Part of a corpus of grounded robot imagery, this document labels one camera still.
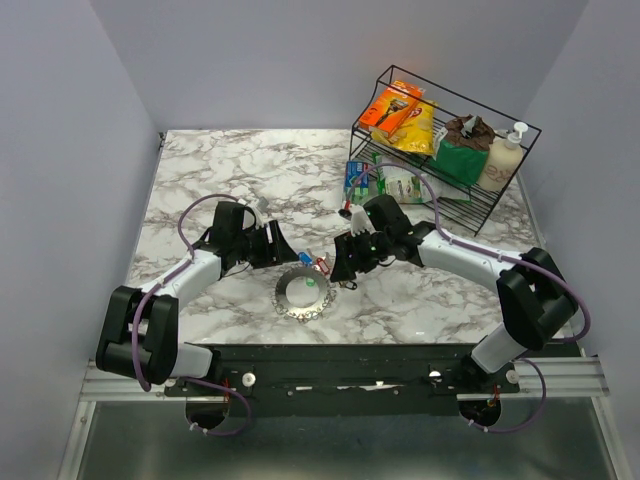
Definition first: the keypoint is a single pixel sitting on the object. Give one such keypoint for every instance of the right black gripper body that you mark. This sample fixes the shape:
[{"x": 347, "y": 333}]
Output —
[{"x": 371, "y": 248}]

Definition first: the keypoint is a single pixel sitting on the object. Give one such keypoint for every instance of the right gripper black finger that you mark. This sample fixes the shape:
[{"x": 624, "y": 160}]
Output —
[
  {"x": 341, "y": 242},
  {"x": 347, "y": 265}
]

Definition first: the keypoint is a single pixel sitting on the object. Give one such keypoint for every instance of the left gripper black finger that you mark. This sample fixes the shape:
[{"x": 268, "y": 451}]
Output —
[
  {"x": 277, "y": 235},
  {"x": 281, "y": 254}
]

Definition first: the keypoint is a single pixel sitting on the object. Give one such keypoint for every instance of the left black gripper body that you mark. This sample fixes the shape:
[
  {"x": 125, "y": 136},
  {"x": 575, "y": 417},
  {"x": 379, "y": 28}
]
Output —
[{"x": 258, "y": 248}]

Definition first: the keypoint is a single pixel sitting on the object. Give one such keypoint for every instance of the small silver key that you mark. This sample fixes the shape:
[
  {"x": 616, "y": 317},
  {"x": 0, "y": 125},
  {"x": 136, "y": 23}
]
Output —
[{"x": 349, "y": 285}]

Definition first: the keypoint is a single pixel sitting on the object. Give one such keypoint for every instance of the blue key tag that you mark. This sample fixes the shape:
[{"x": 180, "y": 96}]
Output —
[{"x": 305, "y": 258}]

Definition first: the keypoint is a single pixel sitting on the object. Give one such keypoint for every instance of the red key tag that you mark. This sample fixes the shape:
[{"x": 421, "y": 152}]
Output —
[{"x": 323, "y": 264}]

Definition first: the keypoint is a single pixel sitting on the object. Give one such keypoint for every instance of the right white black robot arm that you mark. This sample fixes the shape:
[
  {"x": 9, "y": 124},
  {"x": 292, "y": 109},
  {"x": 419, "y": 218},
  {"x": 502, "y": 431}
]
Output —
[{"x": 534, "y": 299}]

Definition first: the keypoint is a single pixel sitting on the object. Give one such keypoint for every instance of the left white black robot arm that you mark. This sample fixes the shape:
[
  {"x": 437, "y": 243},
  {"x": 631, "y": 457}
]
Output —
[{"x": 139, "y": 337}]

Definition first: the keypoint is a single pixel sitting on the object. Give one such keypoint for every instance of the blue green small box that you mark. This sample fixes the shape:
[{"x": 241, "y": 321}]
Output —
[{"x": 356, "y": 180}]

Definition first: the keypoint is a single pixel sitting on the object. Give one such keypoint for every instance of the green white snack packet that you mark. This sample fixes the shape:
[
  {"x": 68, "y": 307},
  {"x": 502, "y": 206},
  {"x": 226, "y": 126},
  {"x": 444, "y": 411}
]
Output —
[{"x": 406, "y": 188}]

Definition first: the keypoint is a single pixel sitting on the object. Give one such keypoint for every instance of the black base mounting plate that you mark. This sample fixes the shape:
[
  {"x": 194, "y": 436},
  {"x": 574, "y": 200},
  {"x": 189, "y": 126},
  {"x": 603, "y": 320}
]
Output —
[{"x": 267, "y": 381}]

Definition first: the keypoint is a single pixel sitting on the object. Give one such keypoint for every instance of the yellow chips bag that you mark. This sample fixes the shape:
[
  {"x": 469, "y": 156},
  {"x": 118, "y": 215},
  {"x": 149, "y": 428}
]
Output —
[{"x": 416, "y": 133}]

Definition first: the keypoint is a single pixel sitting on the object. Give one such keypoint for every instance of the green brown paper bag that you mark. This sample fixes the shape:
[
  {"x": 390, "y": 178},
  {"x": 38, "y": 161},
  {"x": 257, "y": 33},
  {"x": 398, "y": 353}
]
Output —
[{"x": 461, "y": 149}]

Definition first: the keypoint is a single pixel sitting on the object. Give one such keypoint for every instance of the orange razor box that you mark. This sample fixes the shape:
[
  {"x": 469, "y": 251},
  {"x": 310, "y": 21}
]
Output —
[{"x": 391, "y": 108}]

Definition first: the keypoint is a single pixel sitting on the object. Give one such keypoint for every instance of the cream pump lotion bottle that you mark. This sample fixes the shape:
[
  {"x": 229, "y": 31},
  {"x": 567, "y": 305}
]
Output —
[{"x": 505, "y": 154}]

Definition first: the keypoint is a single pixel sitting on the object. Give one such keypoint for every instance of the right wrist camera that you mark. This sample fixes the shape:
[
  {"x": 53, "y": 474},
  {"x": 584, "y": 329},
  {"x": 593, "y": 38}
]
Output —
[{"x": 360, "y": 222}]

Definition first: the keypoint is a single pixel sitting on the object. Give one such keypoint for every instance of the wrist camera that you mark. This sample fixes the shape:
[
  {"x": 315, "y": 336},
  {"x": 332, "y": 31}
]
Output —
[
  {"x": 257, "y": 210},
  {"x": 360, "y": 222}
]

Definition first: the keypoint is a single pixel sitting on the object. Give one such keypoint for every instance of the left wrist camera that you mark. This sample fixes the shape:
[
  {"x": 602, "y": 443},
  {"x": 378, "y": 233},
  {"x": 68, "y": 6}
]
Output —
[{"x": 257, "y": 210}]

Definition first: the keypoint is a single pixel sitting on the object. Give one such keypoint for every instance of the black wire shelf rack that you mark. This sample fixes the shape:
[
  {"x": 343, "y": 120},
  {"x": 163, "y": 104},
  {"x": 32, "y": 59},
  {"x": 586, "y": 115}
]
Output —
[{"x": 473, "y": 214}]

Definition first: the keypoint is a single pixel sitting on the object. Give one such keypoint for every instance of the aluminium extrusion rail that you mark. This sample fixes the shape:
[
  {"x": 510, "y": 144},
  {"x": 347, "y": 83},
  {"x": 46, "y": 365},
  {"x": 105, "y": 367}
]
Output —
[{"x": 568, "y": 377}]

